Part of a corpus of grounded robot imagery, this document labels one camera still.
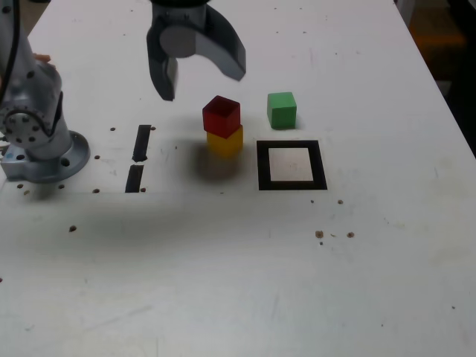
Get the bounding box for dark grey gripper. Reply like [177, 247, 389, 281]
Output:
[145, 3, 248, 102]

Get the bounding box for red cube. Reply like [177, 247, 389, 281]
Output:
[202, 95, 241, 140]

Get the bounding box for yellow cube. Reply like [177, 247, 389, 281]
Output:
[206, 124, 244, 159]

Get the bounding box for green cube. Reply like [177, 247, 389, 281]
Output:
[266, 91, 298, 130]

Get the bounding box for black tape square outline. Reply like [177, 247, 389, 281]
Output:
[256, 139, 328, 192]

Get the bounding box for person's hand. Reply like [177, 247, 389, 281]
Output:
[32, 53, 57, 71]

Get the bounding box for black tape strip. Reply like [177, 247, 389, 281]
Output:
[125, 124, 152, 194]

